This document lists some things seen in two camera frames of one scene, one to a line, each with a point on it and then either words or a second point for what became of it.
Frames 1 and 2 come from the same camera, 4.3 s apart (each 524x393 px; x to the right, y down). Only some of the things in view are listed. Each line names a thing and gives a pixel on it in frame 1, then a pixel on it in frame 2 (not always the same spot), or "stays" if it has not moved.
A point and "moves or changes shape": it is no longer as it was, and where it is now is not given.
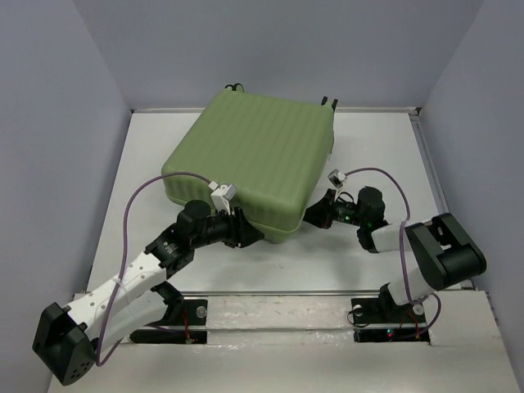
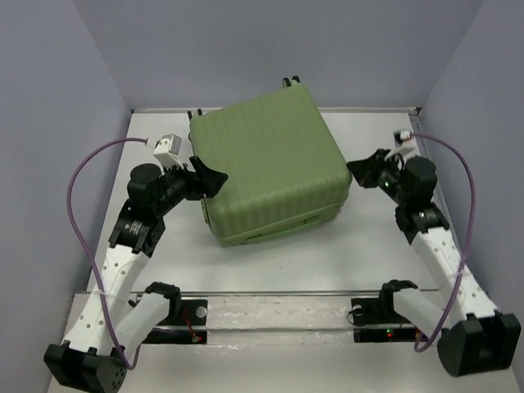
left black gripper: x=241 y=232 to x=212 y=179
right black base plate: x=373 y=310 stays
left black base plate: x=192 y=312 stays
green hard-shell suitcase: x=276 y=150 moves or changes shape
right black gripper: x=319 y=214 to x=365 y=170
